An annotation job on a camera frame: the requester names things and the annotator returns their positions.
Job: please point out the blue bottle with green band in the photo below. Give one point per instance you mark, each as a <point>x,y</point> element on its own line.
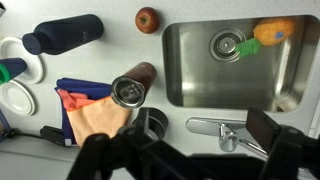
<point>13,68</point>

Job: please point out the white round lid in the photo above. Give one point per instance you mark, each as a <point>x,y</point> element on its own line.
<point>16,98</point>

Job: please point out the orange cloth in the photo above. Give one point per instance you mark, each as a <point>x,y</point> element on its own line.
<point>96,118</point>

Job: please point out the blue cloth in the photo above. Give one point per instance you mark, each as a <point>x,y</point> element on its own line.
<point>86,87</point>

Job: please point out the dark red lidded tumbler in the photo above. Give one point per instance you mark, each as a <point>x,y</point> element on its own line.
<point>133,86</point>

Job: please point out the coral red cloth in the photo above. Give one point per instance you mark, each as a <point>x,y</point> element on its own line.
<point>73,100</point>

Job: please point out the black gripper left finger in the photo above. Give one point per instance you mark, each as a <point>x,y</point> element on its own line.
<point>110,156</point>

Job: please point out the navy blue bottle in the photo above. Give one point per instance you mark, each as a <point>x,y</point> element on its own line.
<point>66,33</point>

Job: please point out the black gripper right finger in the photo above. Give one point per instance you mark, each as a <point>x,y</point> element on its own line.
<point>286,150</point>

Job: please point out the stainless steel sink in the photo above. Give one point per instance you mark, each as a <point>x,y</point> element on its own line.
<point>213,83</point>

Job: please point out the chrome sink faucet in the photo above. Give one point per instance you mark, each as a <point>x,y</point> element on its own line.
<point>206,125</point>

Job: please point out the black duct tape roll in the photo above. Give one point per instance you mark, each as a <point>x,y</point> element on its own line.
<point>158,120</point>

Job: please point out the white plate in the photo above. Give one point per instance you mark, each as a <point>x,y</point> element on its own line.
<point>31,66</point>

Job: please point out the red apple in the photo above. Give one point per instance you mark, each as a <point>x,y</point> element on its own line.
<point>147,20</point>

